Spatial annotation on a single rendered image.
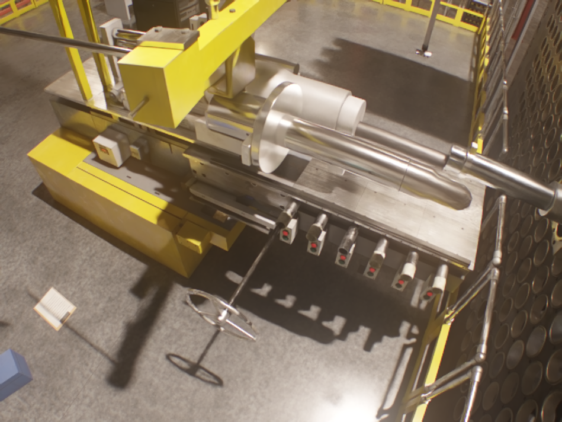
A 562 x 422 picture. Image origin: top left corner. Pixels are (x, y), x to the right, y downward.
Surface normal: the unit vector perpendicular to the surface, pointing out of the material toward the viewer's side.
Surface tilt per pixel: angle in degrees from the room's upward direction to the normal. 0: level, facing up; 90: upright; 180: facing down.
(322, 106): 54
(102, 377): 0
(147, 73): 90
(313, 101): 48
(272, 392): 0
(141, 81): 90
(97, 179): 0
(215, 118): 90
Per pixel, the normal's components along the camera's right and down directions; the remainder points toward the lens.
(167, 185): 0.04, -0.61
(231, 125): -0.44, 0.70
